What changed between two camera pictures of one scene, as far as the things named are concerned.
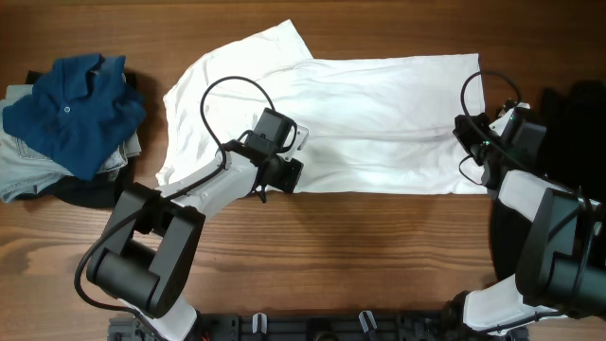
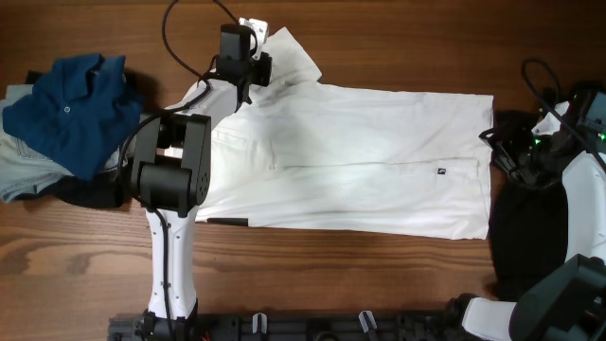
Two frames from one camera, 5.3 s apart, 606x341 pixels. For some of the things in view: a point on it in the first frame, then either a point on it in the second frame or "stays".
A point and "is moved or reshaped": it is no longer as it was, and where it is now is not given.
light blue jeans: x=23 y=169 stays
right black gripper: x=468 y=133 to x=511 y=136
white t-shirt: x=377 y=123 is moved or reshaped
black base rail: x=259 y=326 stays
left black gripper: x=288 y=180 to x=264 y=75
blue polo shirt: x=79 y=116 stays
